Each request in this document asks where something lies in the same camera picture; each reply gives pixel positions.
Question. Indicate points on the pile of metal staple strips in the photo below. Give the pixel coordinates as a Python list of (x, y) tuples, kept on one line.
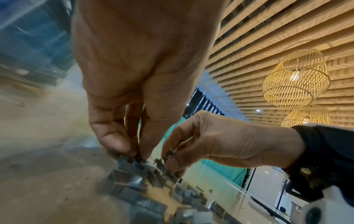
[(155, 192)]

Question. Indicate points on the wicker pendant lamp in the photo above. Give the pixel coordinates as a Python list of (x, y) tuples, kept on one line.
[(296, 78), (307, 116)]

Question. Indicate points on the green curtain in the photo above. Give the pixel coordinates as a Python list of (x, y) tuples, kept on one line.
[(221, 170)]

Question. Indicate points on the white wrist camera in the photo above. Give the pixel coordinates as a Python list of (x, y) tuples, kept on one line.
[(326, 208)]

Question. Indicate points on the person's right hand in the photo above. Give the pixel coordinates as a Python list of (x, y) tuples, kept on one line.
[(221, 140)]

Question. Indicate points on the black marker wristband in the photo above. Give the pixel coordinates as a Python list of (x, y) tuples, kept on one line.
[(326, 162)]

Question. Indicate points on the person's left hand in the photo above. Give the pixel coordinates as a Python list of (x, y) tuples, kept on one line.
[(144, 57)]

